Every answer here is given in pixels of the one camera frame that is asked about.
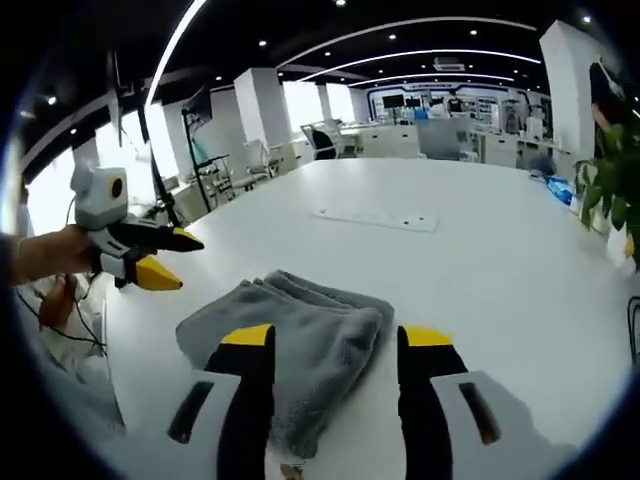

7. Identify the person's left hand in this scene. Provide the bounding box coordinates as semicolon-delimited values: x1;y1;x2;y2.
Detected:
22;224;104;326

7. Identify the black coiled cable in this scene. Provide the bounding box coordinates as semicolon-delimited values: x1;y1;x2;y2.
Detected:
627;294;640;361

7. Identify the grey towel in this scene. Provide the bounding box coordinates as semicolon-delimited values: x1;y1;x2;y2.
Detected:
174;269;396;459

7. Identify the white softbox panel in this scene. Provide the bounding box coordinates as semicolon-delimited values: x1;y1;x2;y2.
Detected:
104;49;149;146

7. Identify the black-backed office chair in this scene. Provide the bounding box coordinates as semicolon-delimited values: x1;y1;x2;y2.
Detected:
299;123;341;161

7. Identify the green potted plant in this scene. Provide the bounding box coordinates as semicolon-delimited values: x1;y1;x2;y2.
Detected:
573;119;640;236

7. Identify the white plant pot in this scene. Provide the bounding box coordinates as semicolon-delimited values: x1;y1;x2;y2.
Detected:
607;227;639;271

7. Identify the small grey object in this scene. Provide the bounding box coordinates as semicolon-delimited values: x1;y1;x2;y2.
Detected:
529;155;557;179

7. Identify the white table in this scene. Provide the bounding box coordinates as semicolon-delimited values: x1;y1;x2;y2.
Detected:
102;157;640;480

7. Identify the white office chair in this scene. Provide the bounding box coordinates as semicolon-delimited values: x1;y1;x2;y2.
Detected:
243;139;274;194

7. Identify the person's white shirt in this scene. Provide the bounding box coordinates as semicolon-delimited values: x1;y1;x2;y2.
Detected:
14;294;126;441

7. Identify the black light stand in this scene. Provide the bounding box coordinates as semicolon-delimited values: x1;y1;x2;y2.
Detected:
137;97;181;229

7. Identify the grey mesh office chair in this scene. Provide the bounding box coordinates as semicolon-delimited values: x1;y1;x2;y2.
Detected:
415;118;476;161

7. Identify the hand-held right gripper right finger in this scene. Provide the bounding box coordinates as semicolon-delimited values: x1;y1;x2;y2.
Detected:
396;323;556;480

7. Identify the blue plastic bag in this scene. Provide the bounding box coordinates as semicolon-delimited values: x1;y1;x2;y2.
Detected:
545;174;576;206

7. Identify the white built-in power strip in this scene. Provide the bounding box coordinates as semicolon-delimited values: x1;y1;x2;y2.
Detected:
313;207;441;234

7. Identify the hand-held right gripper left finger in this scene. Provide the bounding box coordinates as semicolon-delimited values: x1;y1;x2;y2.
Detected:
164;323;277;480

